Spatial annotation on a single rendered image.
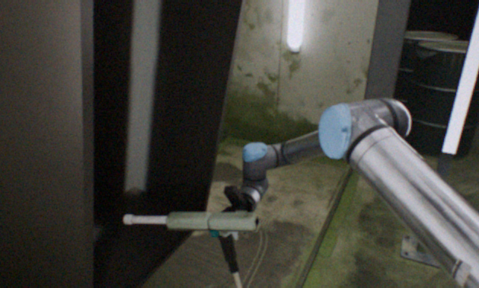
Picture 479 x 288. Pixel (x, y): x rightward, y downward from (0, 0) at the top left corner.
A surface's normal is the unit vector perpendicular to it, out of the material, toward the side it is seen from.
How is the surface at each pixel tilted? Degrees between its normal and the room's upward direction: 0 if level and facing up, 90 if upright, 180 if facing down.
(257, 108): 90
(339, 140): 88
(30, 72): 90
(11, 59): 90
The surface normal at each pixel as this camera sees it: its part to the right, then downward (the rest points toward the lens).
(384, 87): -0.43, 0.36
